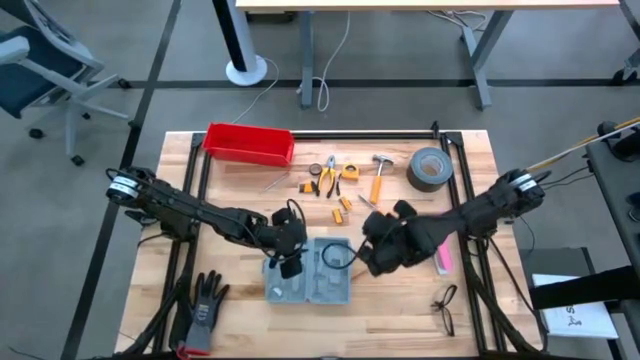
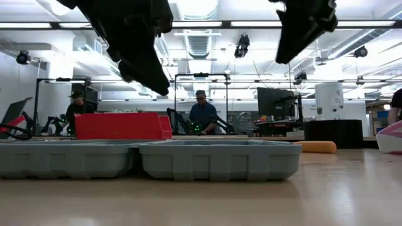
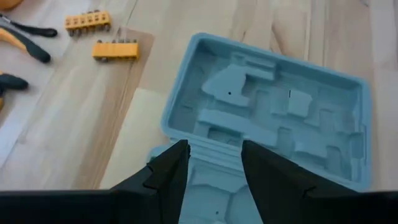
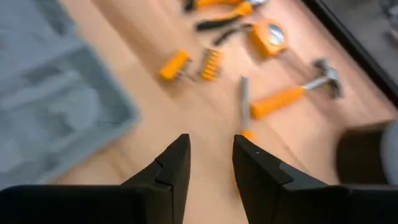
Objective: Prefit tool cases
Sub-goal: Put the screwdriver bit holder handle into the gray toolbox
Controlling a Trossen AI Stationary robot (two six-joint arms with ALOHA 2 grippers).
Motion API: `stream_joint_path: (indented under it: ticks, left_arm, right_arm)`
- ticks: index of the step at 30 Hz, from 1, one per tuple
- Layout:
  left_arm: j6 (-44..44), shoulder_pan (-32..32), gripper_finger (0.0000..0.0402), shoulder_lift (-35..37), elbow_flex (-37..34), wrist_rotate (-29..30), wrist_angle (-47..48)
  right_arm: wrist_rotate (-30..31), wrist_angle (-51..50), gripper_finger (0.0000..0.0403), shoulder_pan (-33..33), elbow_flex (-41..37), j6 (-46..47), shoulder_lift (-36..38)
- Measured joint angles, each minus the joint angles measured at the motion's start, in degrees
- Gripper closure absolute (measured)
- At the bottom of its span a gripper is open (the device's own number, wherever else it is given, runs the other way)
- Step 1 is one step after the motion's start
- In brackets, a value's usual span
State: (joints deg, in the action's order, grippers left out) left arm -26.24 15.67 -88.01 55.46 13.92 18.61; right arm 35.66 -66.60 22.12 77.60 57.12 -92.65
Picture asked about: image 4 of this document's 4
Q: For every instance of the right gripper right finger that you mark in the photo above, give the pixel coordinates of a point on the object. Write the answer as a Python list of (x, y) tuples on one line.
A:
[(280, 202)]

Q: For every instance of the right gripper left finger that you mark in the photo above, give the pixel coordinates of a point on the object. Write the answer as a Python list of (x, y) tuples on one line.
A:
[(140, 202)]

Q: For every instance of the grey plastic tool case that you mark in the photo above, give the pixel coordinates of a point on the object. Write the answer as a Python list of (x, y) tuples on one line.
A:
[(62, 93)]

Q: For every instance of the orange tape measure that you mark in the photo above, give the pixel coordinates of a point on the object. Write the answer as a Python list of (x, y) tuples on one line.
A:
[(269, 37)]

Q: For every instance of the thin black tool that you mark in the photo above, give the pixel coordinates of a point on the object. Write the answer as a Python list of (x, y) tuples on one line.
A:
[(228, 35)]

